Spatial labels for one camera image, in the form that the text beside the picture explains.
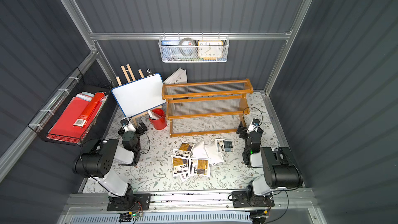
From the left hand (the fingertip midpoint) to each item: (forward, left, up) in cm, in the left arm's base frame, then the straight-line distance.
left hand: (133, 121), depth 90 cm
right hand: (-2, -68, -1) cm, 68 cm away
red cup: (+3, -15, -7) cm, 16 cm away
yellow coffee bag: (-23, -29, -10) cm, 38 cm away
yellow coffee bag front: (-24, -39, -8) cm, 46 cm away
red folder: (-15, +21, +16) cm, 30 cm away
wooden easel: (+19, 0, +16) cm, 25 cm away
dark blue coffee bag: (-11, -54, -10) cm, 56 cm away
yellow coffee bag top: (-14, -31, -8) cm, 35 cm away
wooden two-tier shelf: (+21, -44, -12) cm, 50 cm away
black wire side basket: (+7, +23, +22) cm, 33 cm away
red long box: (-9, +14, +17) cm, 24 cm away
